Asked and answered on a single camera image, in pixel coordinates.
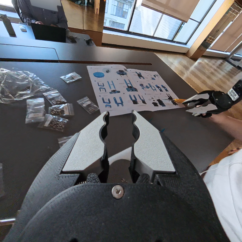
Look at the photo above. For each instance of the group of small screw bags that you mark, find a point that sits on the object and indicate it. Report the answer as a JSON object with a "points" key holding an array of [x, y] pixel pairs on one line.
{"points": [[36, 111]]}

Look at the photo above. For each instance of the person's white shirt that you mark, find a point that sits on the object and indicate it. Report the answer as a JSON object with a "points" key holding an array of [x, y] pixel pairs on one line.
{"points": [[226, 189]]}

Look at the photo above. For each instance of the small silver cross wrench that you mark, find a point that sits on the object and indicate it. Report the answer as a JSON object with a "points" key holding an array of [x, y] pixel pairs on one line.
{"points": [[7, 221]]}

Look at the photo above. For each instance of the white foam sheet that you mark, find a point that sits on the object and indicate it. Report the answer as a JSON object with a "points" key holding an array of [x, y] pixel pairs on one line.
{"points": [[118, 154]]}

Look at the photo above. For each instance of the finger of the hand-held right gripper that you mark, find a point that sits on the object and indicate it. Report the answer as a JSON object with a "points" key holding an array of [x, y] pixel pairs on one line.
{"points": [[200, 97], [206, 109]]}

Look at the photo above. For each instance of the small grey device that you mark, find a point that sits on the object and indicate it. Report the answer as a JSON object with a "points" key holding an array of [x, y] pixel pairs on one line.
{"points": [[22, 28]]}

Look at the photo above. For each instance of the small black device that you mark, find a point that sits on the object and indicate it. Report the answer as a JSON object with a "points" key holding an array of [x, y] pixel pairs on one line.
{"points": [[88, 41]]}

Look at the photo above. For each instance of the crumpled clear plastic bag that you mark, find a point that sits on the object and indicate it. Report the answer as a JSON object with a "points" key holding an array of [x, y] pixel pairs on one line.
{"points": [[18, 85]]}

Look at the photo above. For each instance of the person's right forearm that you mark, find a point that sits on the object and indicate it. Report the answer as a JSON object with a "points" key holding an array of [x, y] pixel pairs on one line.
{"points": [[226, 126]]}

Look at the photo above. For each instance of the black laptop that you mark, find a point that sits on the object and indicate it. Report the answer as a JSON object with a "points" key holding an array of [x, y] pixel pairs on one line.
{"points": [[49, 33]]}

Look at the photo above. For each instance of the beige roller blind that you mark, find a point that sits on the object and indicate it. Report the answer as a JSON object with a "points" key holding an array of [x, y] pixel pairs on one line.
{"points": [[170, 9], [228, 37]]}

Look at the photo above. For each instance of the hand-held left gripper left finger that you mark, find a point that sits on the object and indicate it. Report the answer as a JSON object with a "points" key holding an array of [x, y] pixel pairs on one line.
{"points": [[85, 147]]}

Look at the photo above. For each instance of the wooden column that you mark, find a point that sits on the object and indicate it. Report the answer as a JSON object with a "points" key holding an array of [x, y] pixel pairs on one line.
{"points": [[206, 34]]}

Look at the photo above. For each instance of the wooden cabinet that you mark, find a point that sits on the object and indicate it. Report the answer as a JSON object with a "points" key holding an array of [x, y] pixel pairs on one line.
{"points": [[88, 18]]}

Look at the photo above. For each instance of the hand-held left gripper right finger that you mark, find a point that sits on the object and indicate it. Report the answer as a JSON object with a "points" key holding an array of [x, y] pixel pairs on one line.
{"points": [[151, 147]]}

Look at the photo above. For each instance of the adjacent grey desk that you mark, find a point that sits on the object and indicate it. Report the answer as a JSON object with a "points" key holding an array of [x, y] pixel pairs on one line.
{"points": [[22, 35]]}

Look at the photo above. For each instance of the dark grey desk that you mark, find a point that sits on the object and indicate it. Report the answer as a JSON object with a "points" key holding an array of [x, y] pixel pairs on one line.
{"points": [[179, 122]]}

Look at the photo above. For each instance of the large glass window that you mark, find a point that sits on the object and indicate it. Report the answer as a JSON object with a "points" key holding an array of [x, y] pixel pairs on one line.
{"points": [[143, 22]]}

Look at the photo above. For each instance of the white instruction booklet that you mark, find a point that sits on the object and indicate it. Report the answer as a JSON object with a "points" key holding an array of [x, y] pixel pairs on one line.
{"points": [[124, 105]]}

